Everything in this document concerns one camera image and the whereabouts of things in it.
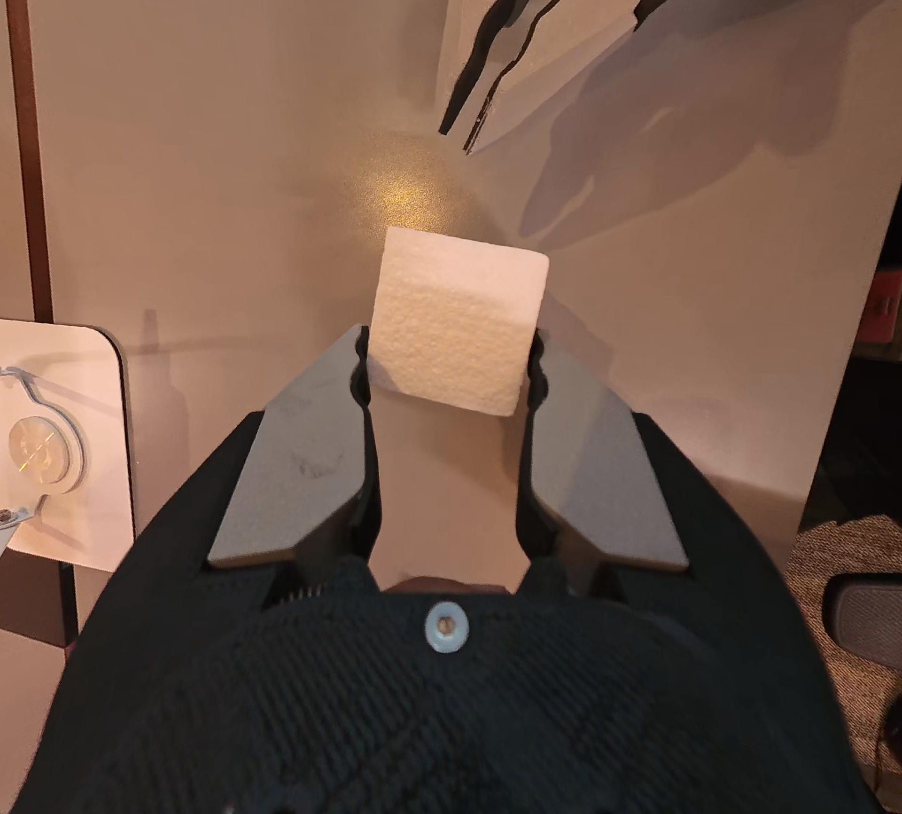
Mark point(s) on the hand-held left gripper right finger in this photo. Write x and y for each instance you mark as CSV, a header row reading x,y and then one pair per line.
x,y
599,482

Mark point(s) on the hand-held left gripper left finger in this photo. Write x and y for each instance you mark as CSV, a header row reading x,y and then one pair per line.
x,y
296,475

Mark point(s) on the white hard foam cube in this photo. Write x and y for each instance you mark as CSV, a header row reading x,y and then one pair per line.
x,y
458,320

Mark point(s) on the black chair armrest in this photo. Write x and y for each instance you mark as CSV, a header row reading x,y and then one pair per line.
x,y
870,623

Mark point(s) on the dark red box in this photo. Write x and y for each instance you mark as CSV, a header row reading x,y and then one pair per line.
x,y
884,306

